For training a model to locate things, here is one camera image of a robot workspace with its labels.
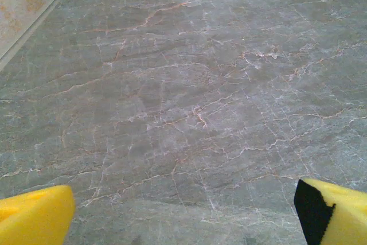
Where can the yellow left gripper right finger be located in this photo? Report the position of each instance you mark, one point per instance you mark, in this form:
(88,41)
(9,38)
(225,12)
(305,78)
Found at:
(344,216)

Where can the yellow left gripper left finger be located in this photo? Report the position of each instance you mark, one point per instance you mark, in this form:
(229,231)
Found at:
(34,216)

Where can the aluminium table side rail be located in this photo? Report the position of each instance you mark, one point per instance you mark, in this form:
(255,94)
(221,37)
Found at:
(23,35)

